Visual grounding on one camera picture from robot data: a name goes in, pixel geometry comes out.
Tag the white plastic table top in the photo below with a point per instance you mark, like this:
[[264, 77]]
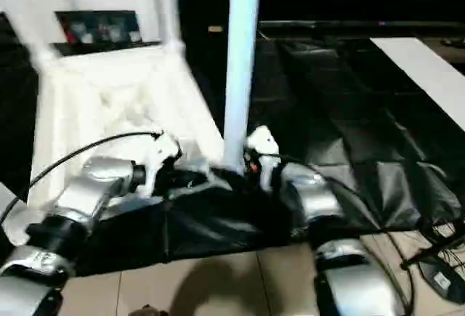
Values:
[[109, 83]]

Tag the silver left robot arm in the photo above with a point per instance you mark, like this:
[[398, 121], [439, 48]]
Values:
[[98, 178]]

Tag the black mat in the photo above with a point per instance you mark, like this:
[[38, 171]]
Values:
[[327, 112]]

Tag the small tan label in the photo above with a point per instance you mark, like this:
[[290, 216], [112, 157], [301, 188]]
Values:
[[215, 28]]

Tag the long black bar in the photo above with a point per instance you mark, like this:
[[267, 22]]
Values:
[[345, 23]]

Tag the flat white board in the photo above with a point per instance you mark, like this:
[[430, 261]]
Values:
[[417, 61]]

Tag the small black flat device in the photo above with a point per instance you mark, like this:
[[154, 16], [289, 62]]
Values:
[[454, 42]]

